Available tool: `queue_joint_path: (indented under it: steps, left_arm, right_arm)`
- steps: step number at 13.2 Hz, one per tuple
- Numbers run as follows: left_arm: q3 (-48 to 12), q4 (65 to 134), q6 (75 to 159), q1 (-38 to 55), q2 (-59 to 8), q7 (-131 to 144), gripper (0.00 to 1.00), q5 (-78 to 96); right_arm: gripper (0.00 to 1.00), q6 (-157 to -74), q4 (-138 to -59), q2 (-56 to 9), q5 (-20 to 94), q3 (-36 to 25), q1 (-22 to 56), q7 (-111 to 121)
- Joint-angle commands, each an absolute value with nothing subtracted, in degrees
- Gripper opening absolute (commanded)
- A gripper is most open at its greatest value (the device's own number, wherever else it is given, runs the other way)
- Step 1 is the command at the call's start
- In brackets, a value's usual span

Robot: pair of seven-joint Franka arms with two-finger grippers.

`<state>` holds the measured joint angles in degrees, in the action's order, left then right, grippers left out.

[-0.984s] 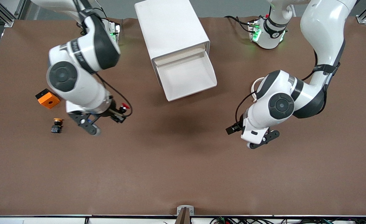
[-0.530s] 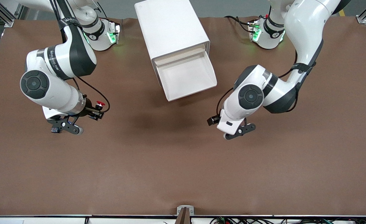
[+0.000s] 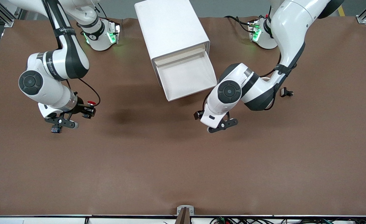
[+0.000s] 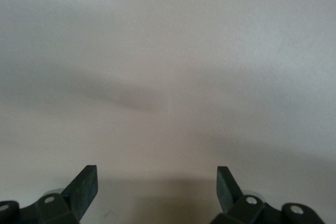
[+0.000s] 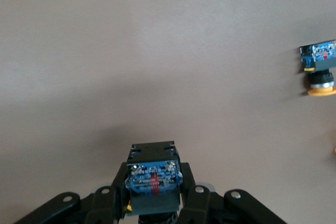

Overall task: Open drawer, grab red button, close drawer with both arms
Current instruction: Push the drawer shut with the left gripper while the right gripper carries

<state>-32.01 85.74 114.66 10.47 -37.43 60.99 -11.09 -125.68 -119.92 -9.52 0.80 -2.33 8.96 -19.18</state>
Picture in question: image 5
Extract red mushroom push button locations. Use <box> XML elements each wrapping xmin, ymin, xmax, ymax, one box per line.
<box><xmin>124</xmin><ymin>141</ymin><xmax>184</xmax><ymax>224</ymax></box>

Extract yellow mushroom push button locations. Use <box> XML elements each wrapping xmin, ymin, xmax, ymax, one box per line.
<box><xmin>299</xmin><ymin>39</ymin><xmax>336</xmax><ymax>97</ymax></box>

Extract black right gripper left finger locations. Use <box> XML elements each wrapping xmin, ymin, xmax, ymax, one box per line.
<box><xmin>15</xmin><ymin>163</ymin><xmax>129</xmax><ymax>224</ymax></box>

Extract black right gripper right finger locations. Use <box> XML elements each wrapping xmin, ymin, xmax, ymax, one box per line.
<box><xmin>178</xmin><ymin>162</ymin><xmax>287</xmax><ymax>224</ymax></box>

